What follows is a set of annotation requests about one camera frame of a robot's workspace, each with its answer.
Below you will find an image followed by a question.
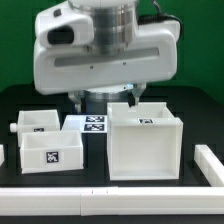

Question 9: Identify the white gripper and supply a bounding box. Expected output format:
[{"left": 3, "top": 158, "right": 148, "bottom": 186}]
[{"left": 34, "top": 0, "right": 177, "bottom": 113}]

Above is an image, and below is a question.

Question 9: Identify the white drawer cabinet box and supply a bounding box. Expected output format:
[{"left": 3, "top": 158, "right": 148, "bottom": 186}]
[{"left": 107, "top": 102, "right": 183, "bottom": 181}]

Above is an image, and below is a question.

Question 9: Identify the white drawer with knob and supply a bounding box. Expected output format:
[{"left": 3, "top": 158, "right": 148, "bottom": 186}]
[{"left": 9, "top": 110, "right": 60, "bottom": 141}]

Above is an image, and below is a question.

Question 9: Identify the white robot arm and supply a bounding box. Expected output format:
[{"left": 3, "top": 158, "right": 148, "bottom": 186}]
[{"left": 33, "top": 0, "right": 181, "bottom": 110}]

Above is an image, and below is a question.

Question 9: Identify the white drawer without knob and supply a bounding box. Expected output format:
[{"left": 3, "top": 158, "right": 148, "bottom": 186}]
[{"left": 20, "top": 130, "right": 84, "bottom": 174}]

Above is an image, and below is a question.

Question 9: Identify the white marker sheet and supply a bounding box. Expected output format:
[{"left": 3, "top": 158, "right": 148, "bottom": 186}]
[{"left": 62, "top": 115, "right": 107, "bottom": 133}]

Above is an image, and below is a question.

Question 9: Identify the black cable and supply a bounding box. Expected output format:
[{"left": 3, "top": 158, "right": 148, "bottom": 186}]
[{"left": 138, "top": 0, "right": 183, "bottom": 34}]

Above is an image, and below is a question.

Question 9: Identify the white front rail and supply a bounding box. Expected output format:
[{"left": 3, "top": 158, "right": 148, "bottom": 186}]
[{"left": 0, "top": 187, "right": 224, "bottom": 216}]

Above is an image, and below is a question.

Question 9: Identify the white rail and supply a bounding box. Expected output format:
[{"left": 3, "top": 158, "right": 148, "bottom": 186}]
[
  {"left": 194, "top": 145, "right": 224, "bottom": 187},
  {"left": 0, "top": 187, "right": 224, "bottom": 216}
]

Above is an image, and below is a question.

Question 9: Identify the white left rail block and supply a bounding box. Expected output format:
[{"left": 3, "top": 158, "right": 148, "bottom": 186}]
[{"left": 0, "top": 144, "right": 4, "bottom": 166}]

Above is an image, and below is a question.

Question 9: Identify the white right rail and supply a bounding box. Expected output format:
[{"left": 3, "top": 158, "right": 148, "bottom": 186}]
[{"left": 194, "top": 145, "right": 224, "bottom": 187}]

